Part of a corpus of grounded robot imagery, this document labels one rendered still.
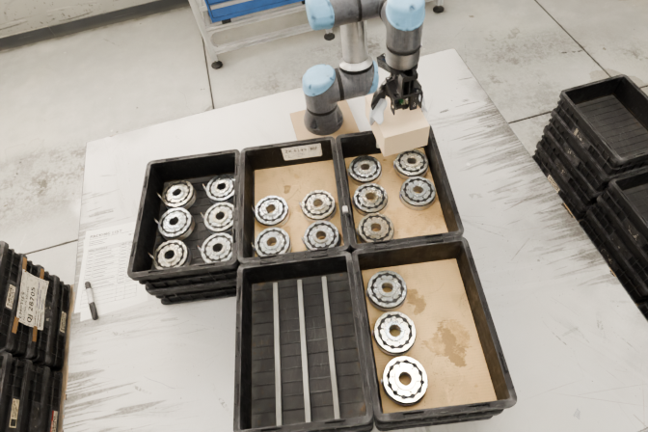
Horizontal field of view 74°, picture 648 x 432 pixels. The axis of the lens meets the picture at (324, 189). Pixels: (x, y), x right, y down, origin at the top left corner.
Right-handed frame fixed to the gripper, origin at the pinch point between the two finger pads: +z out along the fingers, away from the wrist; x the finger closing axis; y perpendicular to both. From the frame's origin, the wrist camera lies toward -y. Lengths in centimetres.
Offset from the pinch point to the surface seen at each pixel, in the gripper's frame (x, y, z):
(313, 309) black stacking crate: -34, 35, 27
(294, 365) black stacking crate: -42, 47, 27
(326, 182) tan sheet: -20.7, -3.9, 26.8
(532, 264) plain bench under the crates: 32, 36, 40
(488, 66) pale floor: 109, -118, 111
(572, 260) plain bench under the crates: 43, 38, 40
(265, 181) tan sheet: -39.4, -10.6, 26.8
